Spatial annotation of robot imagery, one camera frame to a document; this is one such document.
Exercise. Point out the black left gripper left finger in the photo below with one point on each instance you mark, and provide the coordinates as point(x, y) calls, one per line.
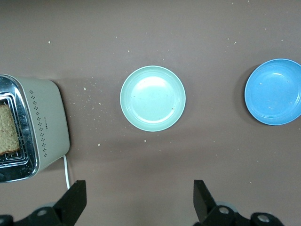
point(70, 202)

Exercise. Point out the mint green plate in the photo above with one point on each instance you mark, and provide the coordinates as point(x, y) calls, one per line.
point(152, 99)

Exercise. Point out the square brown bread slice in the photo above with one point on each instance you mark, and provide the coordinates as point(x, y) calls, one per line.
point(8, 129)

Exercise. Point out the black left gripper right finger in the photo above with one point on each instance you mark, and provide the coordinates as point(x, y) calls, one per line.
point(204, 202)

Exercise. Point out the beige chrome toaster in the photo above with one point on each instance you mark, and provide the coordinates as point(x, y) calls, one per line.
point(47, 113)

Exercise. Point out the blue plate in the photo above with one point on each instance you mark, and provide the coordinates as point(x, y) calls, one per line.
point(272, 94)

